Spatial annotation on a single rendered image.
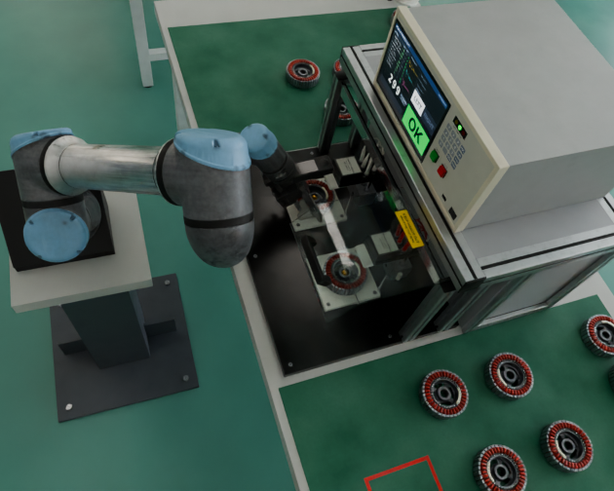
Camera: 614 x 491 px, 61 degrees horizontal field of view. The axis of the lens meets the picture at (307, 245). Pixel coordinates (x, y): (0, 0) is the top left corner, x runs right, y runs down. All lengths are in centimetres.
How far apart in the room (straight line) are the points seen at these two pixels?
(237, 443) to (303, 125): 112
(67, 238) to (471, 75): 85
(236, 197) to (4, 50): 248
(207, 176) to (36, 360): 146
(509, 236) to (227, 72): 109
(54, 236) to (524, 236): 95
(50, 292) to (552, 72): 121
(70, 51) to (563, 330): 262
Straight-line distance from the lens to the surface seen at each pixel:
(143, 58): 277
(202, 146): 82
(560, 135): 107
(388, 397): 130
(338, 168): 137
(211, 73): 183
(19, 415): 212
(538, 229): 119
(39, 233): 115
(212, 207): 84
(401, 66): 120
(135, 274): 138
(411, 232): 113
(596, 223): 128
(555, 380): 150
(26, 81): 302
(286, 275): 135
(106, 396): 205
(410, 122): 118
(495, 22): 126
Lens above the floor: 195
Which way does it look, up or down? 58 degrees down
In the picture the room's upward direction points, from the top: 15 degrees clockwise
